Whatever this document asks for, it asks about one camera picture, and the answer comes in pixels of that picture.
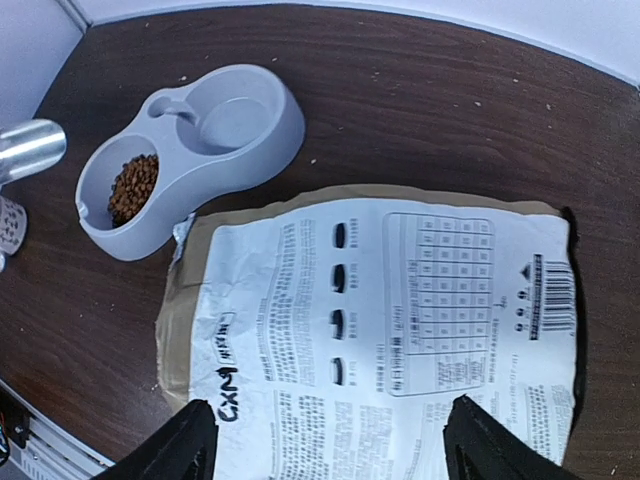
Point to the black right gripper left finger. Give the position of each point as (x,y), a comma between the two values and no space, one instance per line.
(183,448)

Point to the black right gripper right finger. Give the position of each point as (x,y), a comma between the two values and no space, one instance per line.
(478,447)

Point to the brown white pet food bag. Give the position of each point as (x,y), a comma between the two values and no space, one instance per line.
(332,333)

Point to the silver metal scoop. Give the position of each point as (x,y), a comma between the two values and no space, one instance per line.
(29,148)

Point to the grey double pet bowl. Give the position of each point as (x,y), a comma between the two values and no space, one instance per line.
(233,129)

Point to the brown kibble in bowl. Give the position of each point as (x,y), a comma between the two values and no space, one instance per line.
(132,188)

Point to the white patterned mug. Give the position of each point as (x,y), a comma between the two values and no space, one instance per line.
(13,229)

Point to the front aluminium rail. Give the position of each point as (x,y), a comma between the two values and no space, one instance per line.
(41,449)

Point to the left aluminium frame post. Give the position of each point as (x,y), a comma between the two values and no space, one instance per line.
(76,13)

